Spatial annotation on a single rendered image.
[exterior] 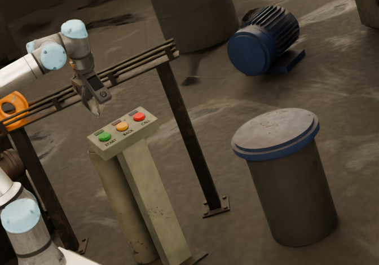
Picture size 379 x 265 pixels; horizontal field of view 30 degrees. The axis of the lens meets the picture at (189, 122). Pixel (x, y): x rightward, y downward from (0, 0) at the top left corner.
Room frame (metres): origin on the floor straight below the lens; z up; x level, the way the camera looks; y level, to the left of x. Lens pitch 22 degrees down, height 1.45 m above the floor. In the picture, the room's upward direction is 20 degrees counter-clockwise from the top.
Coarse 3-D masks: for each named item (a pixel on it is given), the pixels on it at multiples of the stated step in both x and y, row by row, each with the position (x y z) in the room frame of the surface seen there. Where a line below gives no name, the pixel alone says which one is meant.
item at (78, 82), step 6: (78, 72) 2.20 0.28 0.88; (84, 72) 2.20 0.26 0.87; (72, 78) 2.27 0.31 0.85; (78, 78) 2.26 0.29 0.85; (72, 84) 2.28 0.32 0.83; (78, 84) 2.23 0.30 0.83; (84, 84) 2.23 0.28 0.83; (78, 90) 2.26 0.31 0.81; (84, 90) 2.22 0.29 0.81; (90, 96) 2.23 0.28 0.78
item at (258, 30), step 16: (256, 16) 4.05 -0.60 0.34; (272, 16) 4.03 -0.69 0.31; (288, 16) 4.07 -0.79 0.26; (240, 32) 3.89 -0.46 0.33; (256, 32) 3.85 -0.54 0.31; (272, 32) 3.90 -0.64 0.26; (288, 32) 3.95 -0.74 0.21; (240, 48) 3.89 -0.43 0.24; (256, 48) 3.81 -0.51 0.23; (272, 48) 3.82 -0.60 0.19; (240, 64) 3.91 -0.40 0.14; (256, 64) 3.84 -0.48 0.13; (272, 64) 3.98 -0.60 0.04; (288, 64) 3.89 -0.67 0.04
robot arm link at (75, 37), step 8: (64, 24) 2.19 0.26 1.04; (72, 24) 2.18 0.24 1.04; (80, 24) 2.17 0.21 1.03; (64, 32) 2.16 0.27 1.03; (72, 32) 2.15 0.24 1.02; (80, 32) 2.16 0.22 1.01; (64, 40) 2.16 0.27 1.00; (72, 40) 2.16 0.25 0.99; (80, 40) 2.16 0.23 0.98; (88, 40) 2.19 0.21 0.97; (72, 48) 2.16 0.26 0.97; (80, 48) 2.17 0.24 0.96; (88, 48) 2.19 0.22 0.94; (72, 56) 2.19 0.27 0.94; (80, 56) 2.18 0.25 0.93
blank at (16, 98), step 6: (6, 96) 2.71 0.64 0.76; (12, 96) 2.70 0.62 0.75; (18, 96) 2.70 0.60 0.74; (0, 102) 2.71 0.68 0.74; (12, 102) 2.70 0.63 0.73; (18, 102) 2.70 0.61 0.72; (24, 102) 2.70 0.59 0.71; (0, 108) 2.73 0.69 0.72; (18, 108) 2.70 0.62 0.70; (24, 108) 2.70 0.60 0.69; (0, 114) 2.71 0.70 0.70; (6, 114) 2.73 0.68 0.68; (24, 114) 2.70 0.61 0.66; (6, 126) 2.71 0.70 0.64; (12, 126) 2.71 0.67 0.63
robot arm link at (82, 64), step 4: (88, 56) 2.19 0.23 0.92; (92, 56) 2.22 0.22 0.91; (72, 60) 2.19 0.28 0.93; (76, 60) 2.19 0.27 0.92; (80, 60) 2.18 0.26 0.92; (84, 60) 2.18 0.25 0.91; (88, 60) 2.19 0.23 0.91; (92, 60) 2.21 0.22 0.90; (72, 64) 2.21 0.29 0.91; (76, 64) 2.19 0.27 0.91; (80, 64) 2.19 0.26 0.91; (84, 64) 2.19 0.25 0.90; (88, 64) 2.19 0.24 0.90; (76, 68) 2.20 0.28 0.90; (80, 68) 2.19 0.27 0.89; (84, 68) 2.19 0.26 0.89
